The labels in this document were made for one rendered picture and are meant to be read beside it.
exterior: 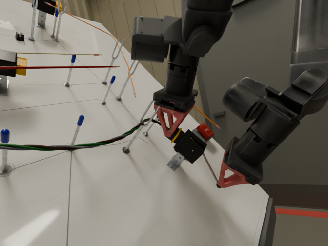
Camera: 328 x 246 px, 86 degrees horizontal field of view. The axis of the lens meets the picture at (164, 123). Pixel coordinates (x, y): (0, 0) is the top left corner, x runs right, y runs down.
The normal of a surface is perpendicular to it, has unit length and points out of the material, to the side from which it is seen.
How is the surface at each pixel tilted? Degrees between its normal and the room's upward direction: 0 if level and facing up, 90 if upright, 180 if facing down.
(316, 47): 48
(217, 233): 53
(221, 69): 90
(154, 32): 71
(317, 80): 62
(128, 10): 90
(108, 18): 90
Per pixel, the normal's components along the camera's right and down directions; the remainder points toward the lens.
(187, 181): 0.50, -0.68
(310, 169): -0.47, 0.18
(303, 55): -0.55, -0.31
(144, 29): 0.12, -0.29
